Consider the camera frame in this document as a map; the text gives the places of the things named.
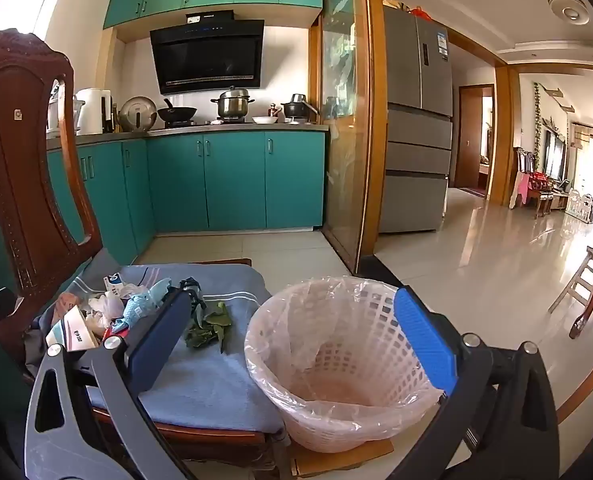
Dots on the dark sauce bottle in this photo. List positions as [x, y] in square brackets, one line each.
[114, 120]

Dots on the white play fence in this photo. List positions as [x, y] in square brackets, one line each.
[581, 207]

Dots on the flat television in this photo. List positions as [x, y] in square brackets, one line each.
[556, 155]

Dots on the blue striped towel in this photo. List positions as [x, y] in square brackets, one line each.
[216, 375]

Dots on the white plastic bag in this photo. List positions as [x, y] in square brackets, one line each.
[104, 305]

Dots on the pink cloth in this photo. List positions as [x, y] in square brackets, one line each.
[519, 190]

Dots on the black range hood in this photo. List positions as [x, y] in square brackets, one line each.
[206, 55]

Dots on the white cardboard box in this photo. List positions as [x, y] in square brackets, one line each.
[112, 280]

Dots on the stainless steel pot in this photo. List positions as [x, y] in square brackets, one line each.
[234, 105]

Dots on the light blue cloth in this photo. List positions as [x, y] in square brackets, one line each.
[139, 307]

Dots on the white bowl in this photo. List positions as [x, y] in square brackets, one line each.
[265, 120]

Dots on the ceiling fan lamp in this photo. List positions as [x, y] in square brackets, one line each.
[569, 7]

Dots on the green vine garland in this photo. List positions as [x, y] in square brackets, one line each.
[537, 125]

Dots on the red bag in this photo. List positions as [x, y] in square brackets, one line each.
[419, 12]

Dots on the brown wooden door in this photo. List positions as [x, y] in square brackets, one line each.
[469, 140]

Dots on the brown cardboard sheet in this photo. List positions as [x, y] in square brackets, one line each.
[346, 460]

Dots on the gas stove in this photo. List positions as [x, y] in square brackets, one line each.
[211, 122]

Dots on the white plastic basket bin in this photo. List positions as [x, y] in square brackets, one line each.
[336, 435]

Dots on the small seasoning jar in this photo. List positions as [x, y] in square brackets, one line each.
[274, 110]

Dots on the clear plastic bin liner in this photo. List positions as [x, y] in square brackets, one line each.
[276, 320]

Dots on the teal lower kitchen cabinets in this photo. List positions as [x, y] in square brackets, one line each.
[236, 180]

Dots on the carved wooden chair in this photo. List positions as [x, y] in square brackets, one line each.
[21, 160]

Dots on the white electric kettle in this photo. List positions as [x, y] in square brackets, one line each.
[91, 110]

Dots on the black wok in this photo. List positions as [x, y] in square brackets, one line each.
[179, 112]

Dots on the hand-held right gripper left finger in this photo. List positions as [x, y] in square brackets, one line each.
[161, 340]

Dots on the black plastic bag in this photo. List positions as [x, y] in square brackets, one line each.
[191, 285]

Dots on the green vegetable leaves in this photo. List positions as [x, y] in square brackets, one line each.
[206, 330]

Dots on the wooden living room chair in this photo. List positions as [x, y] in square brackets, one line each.
[541, 190]

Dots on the round steel pan lid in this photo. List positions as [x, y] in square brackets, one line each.
[136, 112]

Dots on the steel bowl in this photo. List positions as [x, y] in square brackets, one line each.
[297, 98]

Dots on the grey refrigerator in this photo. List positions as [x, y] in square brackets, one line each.
[416, 160]

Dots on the sliding glass door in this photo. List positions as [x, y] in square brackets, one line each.
[346, 110]

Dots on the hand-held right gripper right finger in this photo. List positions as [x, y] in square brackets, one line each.
[421, 340]

